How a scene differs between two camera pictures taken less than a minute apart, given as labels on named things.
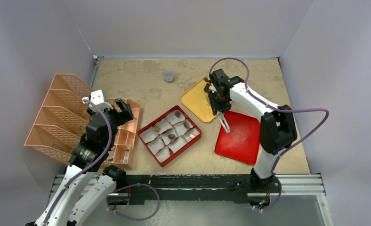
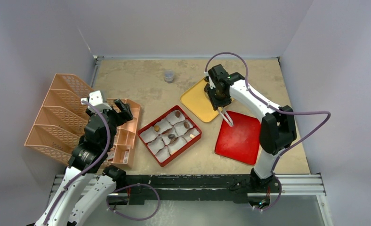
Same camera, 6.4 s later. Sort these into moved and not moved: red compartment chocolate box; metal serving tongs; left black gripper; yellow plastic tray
Moved: metal serving tongs
Not moved: red compartment chocolate box; left black gripper; yellow plastic tray
